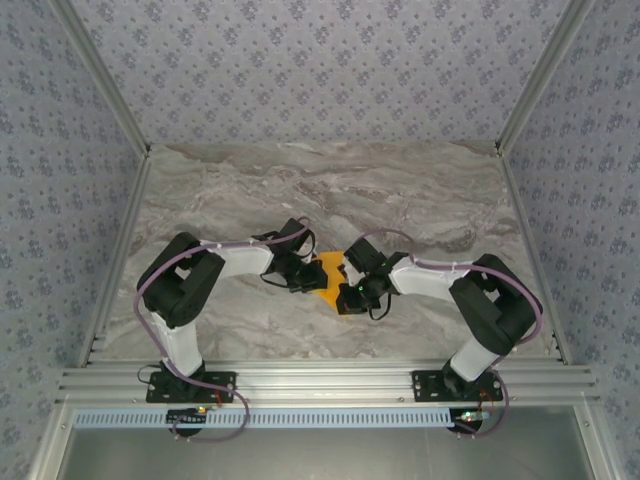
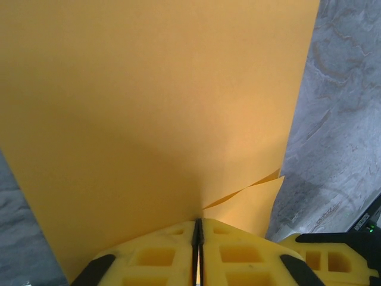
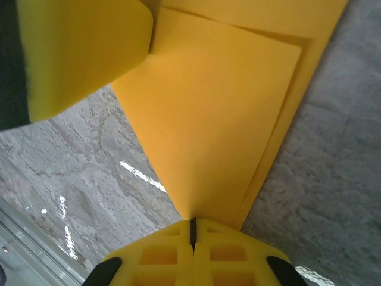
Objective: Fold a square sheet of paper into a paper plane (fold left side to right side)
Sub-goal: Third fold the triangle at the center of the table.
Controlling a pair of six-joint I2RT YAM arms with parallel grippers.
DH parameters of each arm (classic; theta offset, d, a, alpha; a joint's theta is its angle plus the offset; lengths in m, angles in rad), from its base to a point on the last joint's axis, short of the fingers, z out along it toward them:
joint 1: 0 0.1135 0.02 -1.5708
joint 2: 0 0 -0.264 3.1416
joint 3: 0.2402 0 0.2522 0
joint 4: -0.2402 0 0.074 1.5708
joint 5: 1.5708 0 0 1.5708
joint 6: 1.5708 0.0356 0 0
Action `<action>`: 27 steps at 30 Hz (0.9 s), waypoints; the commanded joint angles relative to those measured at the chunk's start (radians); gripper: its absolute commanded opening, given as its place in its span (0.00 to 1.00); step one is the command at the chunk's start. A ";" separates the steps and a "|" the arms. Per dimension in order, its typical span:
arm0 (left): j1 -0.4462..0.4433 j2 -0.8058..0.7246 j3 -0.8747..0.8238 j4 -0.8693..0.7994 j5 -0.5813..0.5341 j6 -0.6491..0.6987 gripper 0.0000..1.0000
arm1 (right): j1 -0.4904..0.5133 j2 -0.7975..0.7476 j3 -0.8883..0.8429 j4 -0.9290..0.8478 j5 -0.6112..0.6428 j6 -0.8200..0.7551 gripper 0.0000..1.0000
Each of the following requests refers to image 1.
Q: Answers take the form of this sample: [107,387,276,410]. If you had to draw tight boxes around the aluminium panel bar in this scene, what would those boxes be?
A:
[27,403,77,480]
[573,403,622,480]

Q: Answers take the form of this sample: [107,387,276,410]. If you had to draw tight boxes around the long aluminium mounting beam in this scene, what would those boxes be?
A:
[55,363,601,405]

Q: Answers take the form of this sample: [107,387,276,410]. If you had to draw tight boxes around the right aluminium table rail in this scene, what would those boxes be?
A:
[497,149,574,365]

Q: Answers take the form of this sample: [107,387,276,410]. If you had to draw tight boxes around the left aluminium frame post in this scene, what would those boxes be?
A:
[48,0,153,157]

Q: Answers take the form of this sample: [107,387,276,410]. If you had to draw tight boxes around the aluminium table rail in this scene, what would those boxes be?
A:
[497,149,574,365]
[77,149,154,369]

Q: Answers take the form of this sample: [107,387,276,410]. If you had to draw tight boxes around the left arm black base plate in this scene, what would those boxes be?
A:
[145,370,237,404]

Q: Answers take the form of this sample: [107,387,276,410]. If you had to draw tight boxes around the left aluminium panel bar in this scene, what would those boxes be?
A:
[27,403,77,480]

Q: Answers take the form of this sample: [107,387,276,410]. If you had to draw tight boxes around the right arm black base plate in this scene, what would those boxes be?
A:
[409,368,504,404]

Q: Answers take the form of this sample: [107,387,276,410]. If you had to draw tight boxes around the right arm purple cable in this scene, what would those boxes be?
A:
[357,228,546,441]

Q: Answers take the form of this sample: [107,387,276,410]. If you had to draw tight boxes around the grey metal panel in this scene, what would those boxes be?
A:
[59,427,596,480]

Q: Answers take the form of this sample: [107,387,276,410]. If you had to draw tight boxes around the right aluminium panel bar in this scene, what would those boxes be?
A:
[573,403,622,480]

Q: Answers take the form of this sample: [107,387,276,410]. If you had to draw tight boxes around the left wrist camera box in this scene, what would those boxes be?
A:
[276,217,322,265]

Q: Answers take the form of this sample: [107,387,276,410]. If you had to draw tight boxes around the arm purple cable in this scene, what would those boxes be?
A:
[134,215,251,444]
[357,228,546,441]

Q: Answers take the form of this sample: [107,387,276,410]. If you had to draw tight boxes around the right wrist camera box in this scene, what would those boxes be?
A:
[339,237,387,287]

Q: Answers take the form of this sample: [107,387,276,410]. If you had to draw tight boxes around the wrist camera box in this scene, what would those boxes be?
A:
[276,217,322,265]
[339,237,387,287]

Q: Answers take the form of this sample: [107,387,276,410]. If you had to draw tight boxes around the aluminium frame post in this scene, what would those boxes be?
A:
[48,0,153,157]
[493,0,600,157]

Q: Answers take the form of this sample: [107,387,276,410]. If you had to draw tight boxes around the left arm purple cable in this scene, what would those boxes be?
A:
[134,215,251,444]

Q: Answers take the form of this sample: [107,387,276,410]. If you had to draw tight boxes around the left aluminium table rail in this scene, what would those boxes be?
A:
[77,149,154,369]

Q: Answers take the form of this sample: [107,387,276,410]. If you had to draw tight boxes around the pale slotted cable duct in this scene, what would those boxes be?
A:
[73,408,464,429]

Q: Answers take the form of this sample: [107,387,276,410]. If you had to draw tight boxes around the right aluminium frame post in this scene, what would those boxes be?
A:
[493,0,600,157]

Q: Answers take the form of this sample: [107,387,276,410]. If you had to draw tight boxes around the orange paper sheet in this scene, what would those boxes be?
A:
[312,249,361,317]

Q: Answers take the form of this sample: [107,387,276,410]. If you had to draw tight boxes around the right gripper thin black wire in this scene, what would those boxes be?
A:
[367,292,395,322]

